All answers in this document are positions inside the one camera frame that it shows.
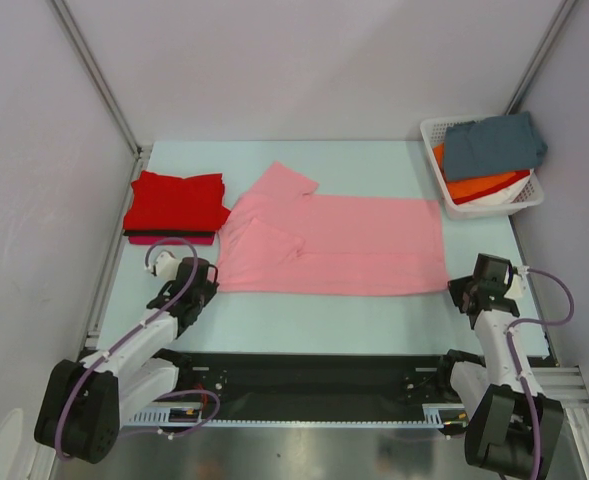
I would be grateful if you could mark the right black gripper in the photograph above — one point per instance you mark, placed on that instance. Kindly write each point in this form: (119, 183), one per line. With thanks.
(460, 293)

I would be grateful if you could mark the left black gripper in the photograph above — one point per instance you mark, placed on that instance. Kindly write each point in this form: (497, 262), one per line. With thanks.
(209, 290)

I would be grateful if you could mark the pink t shirt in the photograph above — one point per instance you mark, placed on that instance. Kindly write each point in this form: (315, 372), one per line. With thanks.
(282, 236)

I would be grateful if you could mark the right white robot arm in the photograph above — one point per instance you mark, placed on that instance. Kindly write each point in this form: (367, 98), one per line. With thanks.
(513, 426)

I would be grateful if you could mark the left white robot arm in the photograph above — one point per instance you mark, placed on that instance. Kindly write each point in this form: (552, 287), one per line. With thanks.
(87, 402)

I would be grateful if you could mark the folded magenta t shirt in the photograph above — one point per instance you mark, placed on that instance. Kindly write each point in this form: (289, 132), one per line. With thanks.
(149, 240)

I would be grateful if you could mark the white t shirt in basket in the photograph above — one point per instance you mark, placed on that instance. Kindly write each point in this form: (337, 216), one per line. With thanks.
(503, 196)

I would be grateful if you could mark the orange t shirt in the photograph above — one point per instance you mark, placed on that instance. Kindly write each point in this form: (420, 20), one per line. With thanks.
(463, 191)

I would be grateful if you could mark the folded red t shirt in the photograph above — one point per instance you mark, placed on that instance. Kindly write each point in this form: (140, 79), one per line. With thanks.
(163, 203)

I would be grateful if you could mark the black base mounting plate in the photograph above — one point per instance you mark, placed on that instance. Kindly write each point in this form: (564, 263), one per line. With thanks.
(315, 388)

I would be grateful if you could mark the red t shirt in basket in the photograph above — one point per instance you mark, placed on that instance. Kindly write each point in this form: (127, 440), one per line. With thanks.
(489, 191)

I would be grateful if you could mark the grey blue t shirt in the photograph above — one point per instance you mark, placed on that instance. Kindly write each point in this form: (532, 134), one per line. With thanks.
(492, 146)

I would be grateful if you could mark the white plastic basket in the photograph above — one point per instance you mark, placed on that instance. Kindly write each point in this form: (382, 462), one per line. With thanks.
(524, 193)

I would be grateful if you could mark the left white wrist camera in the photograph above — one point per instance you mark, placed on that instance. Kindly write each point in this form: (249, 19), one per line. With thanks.
(165, 266)

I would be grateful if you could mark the right aluminium corner post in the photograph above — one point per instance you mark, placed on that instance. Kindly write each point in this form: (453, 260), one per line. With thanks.
(551, 36)

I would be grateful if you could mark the aluminium corner post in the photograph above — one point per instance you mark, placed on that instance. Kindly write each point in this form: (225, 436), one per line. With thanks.
(551, 36)
(81, 48)

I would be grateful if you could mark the left aluminium corner post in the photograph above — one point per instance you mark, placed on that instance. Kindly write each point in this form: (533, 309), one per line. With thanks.
(81, 48)

